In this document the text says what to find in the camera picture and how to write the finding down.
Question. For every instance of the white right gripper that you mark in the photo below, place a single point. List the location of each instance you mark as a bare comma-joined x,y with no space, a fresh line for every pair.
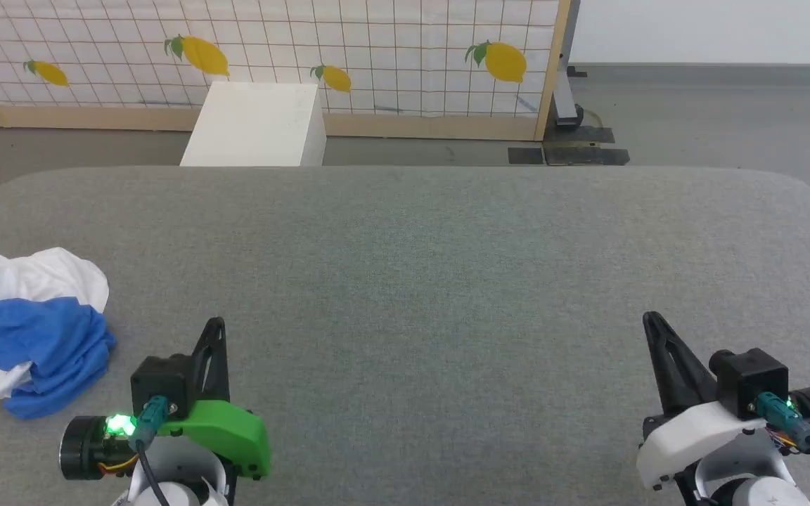
693,436

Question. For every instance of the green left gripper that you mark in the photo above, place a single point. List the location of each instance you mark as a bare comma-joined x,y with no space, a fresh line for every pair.
229,432

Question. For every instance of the blue and white garment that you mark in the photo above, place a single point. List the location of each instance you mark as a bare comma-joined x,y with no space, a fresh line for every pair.
32,337

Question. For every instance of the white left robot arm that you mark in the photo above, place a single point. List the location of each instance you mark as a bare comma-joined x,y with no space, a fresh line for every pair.
180,478

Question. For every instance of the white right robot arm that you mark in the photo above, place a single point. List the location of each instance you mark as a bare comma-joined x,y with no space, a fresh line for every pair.
742,478

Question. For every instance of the large black floor plate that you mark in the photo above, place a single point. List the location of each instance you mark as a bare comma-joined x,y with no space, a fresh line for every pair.
584,149

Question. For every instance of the white box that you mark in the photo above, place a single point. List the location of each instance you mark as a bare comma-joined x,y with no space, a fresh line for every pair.
257,126

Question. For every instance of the small black floor plate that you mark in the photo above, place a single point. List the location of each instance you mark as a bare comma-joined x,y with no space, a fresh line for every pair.
525,155

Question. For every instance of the lemon print partition screen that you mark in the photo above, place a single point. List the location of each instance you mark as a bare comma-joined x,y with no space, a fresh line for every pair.
377,42

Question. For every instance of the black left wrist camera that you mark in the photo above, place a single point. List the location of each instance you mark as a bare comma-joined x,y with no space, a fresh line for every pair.
162,383

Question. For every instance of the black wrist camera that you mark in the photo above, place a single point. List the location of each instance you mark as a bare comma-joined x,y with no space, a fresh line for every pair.
749,379
162,383

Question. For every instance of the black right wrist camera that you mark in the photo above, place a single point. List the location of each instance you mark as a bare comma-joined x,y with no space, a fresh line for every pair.
749,379

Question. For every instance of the grey metal screen post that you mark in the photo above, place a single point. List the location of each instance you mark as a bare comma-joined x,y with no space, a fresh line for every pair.
565,84

